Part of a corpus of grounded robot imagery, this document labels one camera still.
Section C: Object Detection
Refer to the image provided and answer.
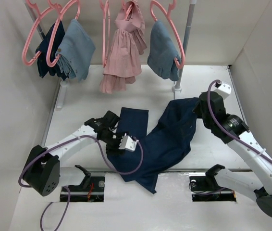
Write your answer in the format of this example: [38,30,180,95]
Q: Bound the dark blue denim trousers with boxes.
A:
[107,98,198,194]

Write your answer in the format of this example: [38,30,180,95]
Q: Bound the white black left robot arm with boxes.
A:
[21,111,129,196]

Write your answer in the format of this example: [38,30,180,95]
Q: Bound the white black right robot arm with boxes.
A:
[194,91,272,218]

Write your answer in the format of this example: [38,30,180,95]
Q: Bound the hanging blue grey trousers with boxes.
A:
[147,20,181,82]

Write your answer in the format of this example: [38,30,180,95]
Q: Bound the hanging light blue trousers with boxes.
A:
[56,19,96,81]

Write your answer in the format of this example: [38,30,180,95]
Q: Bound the hanging dark navy trousers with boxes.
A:
[36,22,68,80]

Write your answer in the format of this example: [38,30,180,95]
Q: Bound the pink hanger holding dress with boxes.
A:
[121,0,135,20]

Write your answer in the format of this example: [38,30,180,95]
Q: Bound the white right rack foot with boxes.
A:
[172,81,182,100]

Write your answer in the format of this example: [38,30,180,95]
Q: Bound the white rack foot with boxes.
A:
[172,81,182,100]
[56,79,70,110]

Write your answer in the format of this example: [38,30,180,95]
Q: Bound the white left rack foot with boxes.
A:
[56,79,70,110]

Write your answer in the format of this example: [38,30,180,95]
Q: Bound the hanging pink dress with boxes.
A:
[99,0,147,94]

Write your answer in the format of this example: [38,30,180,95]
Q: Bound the grey right rack pole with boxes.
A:
[173,0,197,91]

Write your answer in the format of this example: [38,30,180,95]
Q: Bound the grey rack pole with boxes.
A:
[24,0,45,39]
[173,0,197,91]

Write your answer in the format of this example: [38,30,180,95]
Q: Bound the grey left rack pole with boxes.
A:
[24,0,45,39]

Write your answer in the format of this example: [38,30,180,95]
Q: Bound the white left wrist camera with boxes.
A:
[119,135,137,152]

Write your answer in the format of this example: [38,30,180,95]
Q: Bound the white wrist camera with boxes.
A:
[214,81,232,100]
[119,135,137,152]

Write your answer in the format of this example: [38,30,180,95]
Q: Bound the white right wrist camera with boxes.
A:
[214,81,232,100]

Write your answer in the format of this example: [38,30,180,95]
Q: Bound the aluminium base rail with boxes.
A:
[89,168,252,176]

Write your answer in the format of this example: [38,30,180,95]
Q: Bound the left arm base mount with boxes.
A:
[59,165,105,203]

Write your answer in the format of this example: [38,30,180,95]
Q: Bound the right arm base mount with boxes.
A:
[188,164,236,202]

